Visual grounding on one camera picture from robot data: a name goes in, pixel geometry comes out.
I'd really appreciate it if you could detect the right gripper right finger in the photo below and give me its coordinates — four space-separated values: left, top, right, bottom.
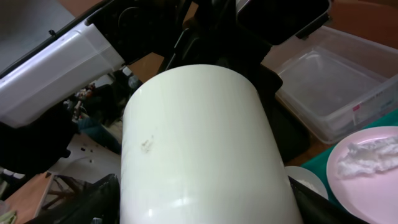
289 177 367 224

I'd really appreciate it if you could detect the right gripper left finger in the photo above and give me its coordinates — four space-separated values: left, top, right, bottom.
29 174 120 224

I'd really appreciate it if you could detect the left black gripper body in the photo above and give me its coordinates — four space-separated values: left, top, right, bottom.
161 0 271 75

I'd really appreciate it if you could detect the grey bowl of rice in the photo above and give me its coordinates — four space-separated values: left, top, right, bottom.
285 166 328 200

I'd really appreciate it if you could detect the white tissue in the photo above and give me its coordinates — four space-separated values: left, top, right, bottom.
337 136 397 179

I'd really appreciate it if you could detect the white cup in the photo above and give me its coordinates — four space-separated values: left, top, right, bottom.
120 65 302 223

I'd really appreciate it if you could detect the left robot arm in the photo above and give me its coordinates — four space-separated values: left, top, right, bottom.
1 1 282 175

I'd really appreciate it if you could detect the teal plastic tray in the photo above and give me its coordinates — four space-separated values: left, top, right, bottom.
301 110 398 212

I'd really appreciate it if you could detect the white round plate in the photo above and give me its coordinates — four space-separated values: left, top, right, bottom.
326 126 397 223

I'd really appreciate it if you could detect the black tray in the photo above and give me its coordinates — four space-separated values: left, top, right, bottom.
248 62 312 164

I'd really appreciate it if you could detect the clear plastic bin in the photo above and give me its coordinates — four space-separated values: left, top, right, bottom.
262 27 397 144

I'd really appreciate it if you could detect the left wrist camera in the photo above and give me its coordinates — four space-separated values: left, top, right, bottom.
236 0 330 45

